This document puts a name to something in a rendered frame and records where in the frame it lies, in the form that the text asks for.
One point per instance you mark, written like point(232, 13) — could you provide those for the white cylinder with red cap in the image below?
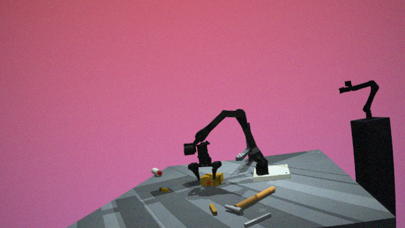
point(156, 171)

